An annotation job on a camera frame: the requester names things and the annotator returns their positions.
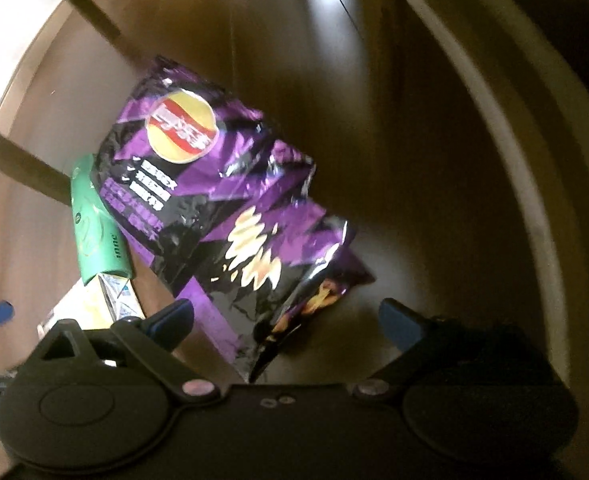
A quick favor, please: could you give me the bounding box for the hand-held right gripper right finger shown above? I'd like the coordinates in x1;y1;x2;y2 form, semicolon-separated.
354;298;555;401

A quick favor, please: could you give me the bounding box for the green packet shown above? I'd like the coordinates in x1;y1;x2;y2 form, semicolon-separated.
69;154;136;285

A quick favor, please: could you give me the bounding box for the purple chip bag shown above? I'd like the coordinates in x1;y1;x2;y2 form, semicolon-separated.
89;55;377;386

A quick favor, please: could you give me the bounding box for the small white printed box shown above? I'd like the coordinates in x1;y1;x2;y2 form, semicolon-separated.
37;271;148;333

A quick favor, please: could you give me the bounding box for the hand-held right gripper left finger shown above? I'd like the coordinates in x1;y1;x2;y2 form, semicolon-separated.
34;299;222;405

